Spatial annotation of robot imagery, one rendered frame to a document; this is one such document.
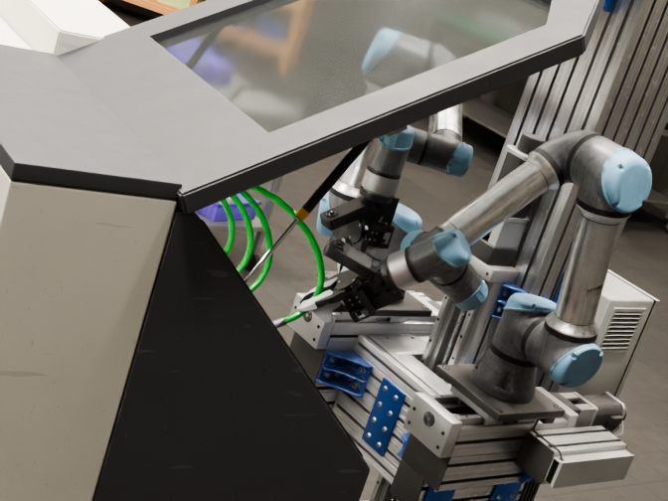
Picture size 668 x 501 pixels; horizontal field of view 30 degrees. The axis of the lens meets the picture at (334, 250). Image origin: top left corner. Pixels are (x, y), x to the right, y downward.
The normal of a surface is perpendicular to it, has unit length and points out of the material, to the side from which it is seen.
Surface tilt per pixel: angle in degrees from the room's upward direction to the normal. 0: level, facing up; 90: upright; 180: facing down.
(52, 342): 90
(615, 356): 90
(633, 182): 83
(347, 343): 90
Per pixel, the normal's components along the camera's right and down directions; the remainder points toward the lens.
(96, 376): 0.47, 0.42
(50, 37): -0.83, -0.09
